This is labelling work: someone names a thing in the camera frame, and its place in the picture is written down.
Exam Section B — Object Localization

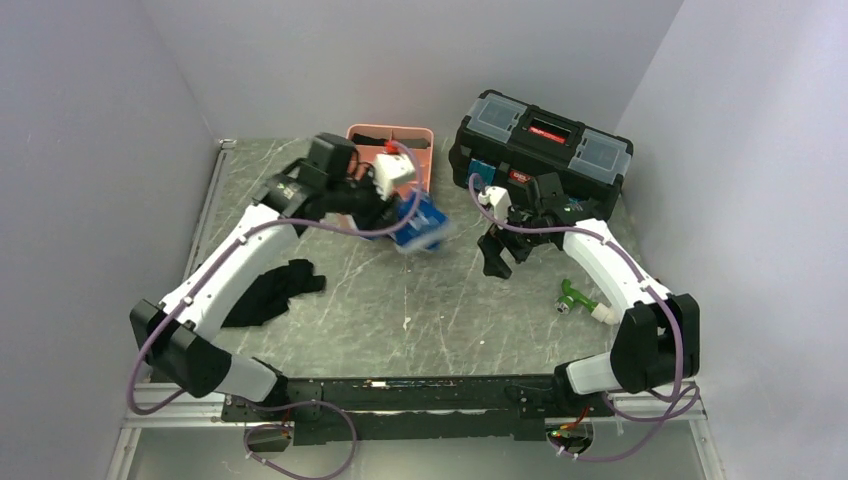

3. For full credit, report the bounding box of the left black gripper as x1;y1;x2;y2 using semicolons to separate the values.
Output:
325;163;401;236

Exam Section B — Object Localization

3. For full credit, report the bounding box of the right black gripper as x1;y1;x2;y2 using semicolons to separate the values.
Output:
478;200;551;279

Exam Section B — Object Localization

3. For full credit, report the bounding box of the blue underwear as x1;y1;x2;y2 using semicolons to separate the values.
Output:
390;192;453;254

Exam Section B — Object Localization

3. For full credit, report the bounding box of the black underwear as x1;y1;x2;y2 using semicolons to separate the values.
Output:
222;259;327;328

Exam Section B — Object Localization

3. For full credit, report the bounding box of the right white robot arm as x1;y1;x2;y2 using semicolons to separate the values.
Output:
468;174;700;415

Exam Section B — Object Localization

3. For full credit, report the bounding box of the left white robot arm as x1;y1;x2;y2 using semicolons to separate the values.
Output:
130;133;422;420

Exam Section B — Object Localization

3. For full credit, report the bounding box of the pink divided organizer tray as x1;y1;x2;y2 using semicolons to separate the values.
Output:
334;123;436;230

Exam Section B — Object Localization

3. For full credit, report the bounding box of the rolled grey cloth in tray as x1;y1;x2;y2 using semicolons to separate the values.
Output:
392;138;432;150

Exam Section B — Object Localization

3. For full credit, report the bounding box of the green white tool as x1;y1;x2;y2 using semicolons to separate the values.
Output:
554;279;620;325

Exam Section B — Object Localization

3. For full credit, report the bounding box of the black toolbox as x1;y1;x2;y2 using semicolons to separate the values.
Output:
448;90;634;229

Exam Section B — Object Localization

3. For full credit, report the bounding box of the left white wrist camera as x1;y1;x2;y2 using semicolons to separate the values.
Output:
371;144;417;199

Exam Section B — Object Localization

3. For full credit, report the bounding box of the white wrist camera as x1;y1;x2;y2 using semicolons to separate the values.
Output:
371;144;417;199
477;186;512;223

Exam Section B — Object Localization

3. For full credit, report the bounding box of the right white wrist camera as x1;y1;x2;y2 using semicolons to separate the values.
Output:
477;186;512;223

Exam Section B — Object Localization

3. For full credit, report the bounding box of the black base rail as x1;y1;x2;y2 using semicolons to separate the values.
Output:
221;374;612;446

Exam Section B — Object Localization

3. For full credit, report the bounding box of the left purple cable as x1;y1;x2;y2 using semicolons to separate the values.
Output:
125;140;425;480

